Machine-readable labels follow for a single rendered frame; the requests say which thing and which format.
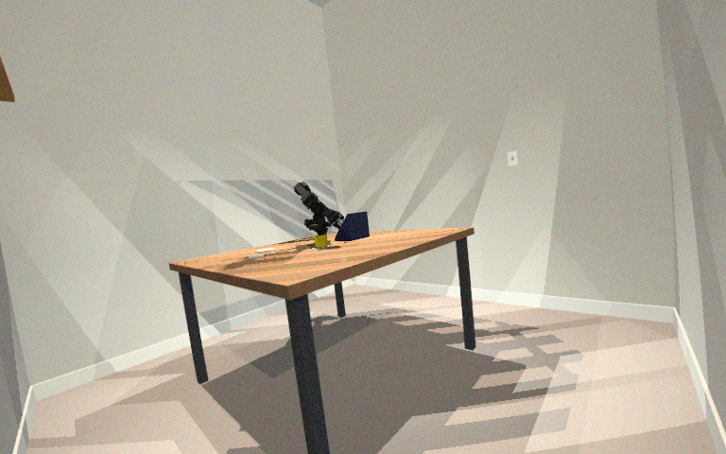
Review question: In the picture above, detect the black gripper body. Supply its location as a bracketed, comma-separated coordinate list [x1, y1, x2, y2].
[309, 213, 332, 230]

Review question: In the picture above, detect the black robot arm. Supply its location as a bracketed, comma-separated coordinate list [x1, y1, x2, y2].
[294, 182, 344, 229]

